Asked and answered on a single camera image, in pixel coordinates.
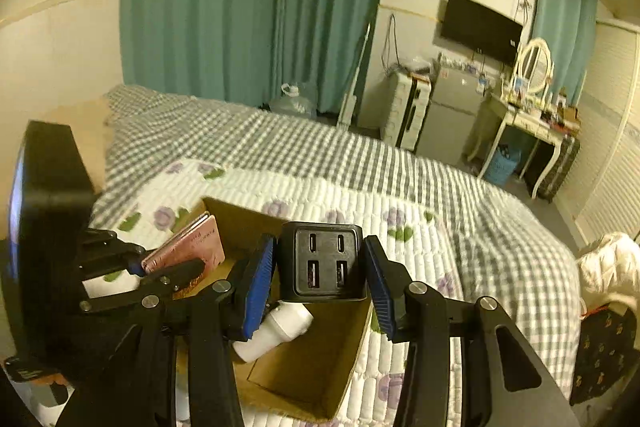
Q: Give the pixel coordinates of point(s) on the black usb charger cube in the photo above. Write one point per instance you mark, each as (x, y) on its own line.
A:
(319, 262)

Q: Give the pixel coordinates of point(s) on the white bottle in box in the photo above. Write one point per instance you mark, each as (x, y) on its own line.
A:
(283, 324)

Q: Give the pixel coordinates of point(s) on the beige pillow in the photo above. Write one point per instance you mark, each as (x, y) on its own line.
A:
(90, 122)

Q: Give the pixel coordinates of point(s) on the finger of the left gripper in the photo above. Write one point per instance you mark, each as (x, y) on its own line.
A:
(101, 252)
(153, 288)

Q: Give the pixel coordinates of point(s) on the small grey fridge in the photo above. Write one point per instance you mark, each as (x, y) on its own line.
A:
(451, 114)

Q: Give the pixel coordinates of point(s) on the dark patterned cloth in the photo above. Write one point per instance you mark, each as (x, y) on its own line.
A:
(606, 351)

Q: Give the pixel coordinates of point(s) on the brown cardboard box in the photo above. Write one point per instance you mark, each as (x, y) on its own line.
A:
(307, 378)

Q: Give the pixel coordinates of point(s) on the clear water jug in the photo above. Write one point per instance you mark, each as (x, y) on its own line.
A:
(295, 99)

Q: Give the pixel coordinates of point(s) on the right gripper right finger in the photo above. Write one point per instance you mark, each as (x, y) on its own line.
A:
(504, 382)

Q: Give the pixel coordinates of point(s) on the white suitcase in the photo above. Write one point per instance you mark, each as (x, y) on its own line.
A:
(407, 100)

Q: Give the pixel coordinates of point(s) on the white wardrobe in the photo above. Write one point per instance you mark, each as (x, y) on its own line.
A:
(600, 193)

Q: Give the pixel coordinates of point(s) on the cream fluffy blanket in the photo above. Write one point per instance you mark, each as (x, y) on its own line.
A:
(608, 271)

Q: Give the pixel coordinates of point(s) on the white dressing table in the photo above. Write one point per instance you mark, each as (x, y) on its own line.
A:
(545, 153)

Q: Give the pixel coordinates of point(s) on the blue laundry basket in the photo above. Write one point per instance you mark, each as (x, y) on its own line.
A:
(502, 165)

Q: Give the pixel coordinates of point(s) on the white oval vanity mirror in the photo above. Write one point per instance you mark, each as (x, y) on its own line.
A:
(533, 70)

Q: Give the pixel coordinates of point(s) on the white stick vacuum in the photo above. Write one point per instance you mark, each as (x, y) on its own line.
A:
(344, 119)

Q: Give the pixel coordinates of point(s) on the white floral quilt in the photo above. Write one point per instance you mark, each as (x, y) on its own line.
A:
(156, 208)

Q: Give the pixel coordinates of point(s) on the green curtain right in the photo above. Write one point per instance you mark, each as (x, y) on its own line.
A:
(569, 29)

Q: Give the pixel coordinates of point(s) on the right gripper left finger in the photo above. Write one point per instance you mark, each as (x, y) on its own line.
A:
(133, 352)

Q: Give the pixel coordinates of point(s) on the black wall television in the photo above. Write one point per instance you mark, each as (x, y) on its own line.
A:
(483, 30)

